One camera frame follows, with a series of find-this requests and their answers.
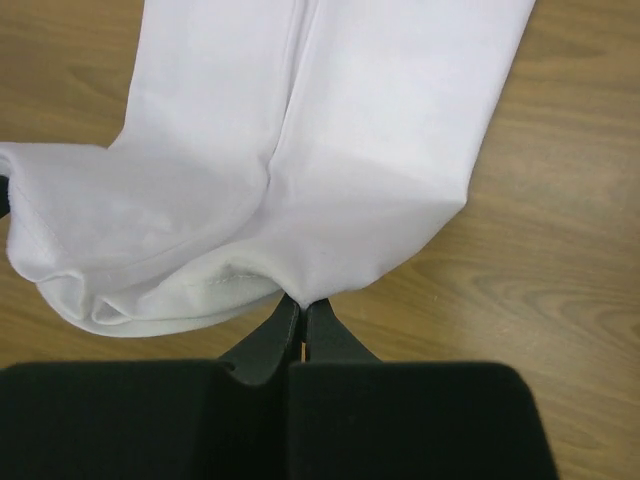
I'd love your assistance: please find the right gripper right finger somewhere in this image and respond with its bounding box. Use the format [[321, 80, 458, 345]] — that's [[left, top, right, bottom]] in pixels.
[[287, 300, 558, 479]]

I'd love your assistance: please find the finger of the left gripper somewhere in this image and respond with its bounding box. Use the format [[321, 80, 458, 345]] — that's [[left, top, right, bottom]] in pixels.
[[0, 176, 10, 218]]

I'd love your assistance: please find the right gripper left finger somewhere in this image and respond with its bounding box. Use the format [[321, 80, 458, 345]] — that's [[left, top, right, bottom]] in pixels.
[[1, 298, 300, 479]]

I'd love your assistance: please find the white t shirt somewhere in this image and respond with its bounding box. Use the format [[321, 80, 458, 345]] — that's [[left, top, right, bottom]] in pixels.
[[1, 1, 533, 338]]

